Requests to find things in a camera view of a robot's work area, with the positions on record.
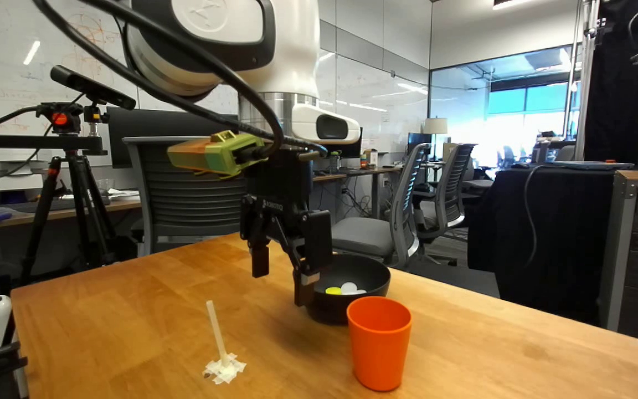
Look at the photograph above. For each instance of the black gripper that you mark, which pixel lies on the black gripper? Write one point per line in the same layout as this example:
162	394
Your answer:
278	207

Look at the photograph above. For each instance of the grey office chair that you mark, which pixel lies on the grey office chair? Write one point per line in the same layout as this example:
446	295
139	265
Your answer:
441	208
392	239

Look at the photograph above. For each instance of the orange plastic cup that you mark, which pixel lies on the orange plastic cup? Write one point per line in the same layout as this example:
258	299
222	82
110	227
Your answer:
379	335

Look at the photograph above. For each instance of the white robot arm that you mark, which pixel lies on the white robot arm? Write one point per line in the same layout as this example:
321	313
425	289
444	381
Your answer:
248	67

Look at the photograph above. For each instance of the black bowl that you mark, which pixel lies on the black bowl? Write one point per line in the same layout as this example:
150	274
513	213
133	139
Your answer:
341	283

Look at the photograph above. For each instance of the white yellow cup contents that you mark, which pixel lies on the white yellow cup contents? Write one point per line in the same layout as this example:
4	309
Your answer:
344	289

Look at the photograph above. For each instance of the yellow green wrist camera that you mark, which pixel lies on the yellow green wrist camera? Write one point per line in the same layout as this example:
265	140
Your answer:
220	154

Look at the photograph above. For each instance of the white tape mark near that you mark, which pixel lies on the white tape mark near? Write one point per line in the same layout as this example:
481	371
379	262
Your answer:
225	368

